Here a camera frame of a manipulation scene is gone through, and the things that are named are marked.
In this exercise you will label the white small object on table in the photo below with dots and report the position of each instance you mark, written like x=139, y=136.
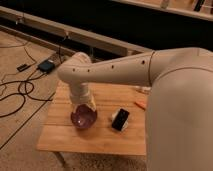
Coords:
x=144, y=90

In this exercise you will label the black smartphone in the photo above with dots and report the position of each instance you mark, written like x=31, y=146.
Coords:
x=120, y=119

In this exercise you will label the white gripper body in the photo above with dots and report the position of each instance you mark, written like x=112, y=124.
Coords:
x=88, y=100

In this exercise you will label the long wooden beam rail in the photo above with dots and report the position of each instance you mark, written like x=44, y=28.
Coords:
x=79, y=35

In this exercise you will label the black power adapter box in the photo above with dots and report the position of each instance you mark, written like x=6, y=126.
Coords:
x=46, y=66

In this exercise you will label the small black device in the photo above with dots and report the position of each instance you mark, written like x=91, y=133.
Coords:
x=23, y=67

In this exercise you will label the white phone stand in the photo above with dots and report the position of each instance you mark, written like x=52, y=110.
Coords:
x=115, y=116

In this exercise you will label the orange marker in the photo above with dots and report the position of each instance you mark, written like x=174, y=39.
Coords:
x=141, y=104

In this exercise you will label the purple ceramic bowl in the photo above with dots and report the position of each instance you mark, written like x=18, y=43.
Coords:
x=84, y=117

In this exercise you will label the wooden table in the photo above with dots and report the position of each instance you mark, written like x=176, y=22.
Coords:
x=59, y=134

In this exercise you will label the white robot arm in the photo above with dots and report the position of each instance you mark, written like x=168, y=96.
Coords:
x=179, y=114

